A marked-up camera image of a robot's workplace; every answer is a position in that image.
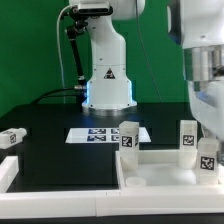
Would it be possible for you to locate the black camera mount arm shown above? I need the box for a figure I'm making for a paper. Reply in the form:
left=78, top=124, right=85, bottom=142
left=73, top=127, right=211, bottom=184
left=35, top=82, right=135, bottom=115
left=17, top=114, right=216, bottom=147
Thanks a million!
left=65, top=19, right=88, bottom=86

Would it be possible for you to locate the white square table top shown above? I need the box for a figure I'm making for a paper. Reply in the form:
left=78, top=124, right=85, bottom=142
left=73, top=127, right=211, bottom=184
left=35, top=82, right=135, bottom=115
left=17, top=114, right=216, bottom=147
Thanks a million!
left=116, top=149, right=224, bottom=189

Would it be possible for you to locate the white sheet with fiducial markers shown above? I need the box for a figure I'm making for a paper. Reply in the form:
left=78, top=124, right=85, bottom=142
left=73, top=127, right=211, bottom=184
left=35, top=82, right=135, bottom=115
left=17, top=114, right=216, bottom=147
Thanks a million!
left=65, top=126, right=152, bottom=144

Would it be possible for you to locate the white front obstacle bar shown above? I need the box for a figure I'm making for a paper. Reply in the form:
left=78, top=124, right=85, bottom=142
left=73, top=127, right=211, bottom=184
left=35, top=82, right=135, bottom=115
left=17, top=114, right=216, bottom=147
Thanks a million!
left=0, top=186, right=224, bottom=219

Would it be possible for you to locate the grey cable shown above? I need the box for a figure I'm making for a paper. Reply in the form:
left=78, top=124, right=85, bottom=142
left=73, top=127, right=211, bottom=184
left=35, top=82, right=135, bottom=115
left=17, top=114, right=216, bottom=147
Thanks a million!
left=55, top=4, right=74, bottom=89

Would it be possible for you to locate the white left obstacle bar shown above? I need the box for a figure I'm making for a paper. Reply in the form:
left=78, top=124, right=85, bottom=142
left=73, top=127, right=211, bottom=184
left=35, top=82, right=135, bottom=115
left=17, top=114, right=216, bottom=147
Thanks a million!
left=0, top=156, right=19, bottom=194

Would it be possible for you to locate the camera on robot top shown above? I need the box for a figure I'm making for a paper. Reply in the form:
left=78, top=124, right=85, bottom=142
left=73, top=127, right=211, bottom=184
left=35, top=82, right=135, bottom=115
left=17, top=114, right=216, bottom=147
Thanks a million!
left=70, top=0, right=113, bottom=16

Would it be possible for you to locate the white obstacle bar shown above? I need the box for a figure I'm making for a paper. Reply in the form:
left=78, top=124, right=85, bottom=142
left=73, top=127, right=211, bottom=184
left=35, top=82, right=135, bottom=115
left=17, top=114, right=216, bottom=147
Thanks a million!
left=0, top=186, right=224, bottom=219
left=0, top=156, right=19, bottom=194

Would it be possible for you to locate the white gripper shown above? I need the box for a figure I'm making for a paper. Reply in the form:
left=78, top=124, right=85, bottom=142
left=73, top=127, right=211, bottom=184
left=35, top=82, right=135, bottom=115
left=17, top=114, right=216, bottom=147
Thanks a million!
left=188, top=78, right=224, bottom=140

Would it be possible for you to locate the black cable on table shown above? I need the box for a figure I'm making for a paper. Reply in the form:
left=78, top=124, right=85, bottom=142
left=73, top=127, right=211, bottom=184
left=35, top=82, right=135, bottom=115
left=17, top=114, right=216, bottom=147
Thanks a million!
left=30, top=87, right=88, bottom=105

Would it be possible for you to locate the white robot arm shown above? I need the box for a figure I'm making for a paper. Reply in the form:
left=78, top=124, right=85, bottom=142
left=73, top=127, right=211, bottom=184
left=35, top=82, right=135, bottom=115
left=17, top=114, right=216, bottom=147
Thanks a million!
left=69, top=0, right=224, bottom=141

